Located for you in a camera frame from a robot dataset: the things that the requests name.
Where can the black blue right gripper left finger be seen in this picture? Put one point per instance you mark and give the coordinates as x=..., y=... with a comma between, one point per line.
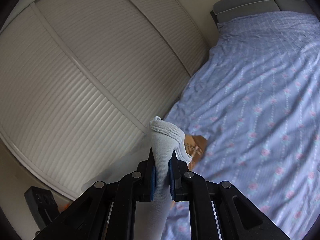
x=106, y=211

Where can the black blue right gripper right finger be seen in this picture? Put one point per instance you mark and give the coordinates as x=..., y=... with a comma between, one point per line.
x=218, y=211

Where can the pale green long-sleeve shirt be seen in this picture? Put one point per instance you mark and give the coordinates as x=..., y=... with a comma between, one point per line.
x=163, y=139

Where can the blue floral striped bedsheet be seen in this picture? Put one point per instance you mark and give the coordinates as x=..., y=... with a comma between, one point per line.
x=256, y=102

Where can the white louvered wardrobe doors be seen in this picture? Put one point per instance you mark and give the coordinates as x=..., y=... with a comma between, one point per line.
x=81, y=79

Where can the grey left headboard cushion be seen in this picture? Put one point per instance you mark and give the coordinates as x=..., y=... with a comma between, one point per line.
x=227, y=10

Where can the grey headboard cushion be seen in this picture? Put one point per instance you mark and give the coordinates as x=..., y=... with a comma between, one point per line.
x=227, y=10
x=300, y=6

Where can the grey right headboard cushion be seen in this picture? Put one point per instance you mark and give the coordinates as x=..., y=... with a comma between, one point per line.
x=300, y=6

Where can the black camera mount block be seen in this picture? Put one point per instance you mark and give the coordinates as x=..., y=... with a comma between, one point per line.
x=42, y=206

